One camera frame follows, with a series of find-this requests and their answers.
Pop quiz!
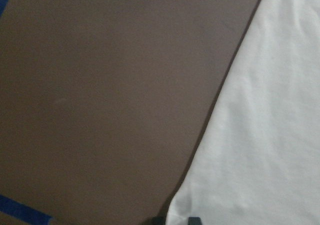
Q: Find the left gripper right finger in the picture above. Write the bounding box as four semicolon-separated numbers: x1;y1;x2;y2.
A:
187;217;202;225

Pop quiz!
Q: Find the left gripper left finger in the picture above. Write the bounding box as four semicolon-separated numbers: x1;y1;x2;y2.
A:
142;216;166;225

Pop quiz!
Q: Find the white long-sleeve printed shirt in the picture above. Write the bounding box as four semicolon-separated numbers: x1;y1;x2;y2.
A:
165;0;320;225

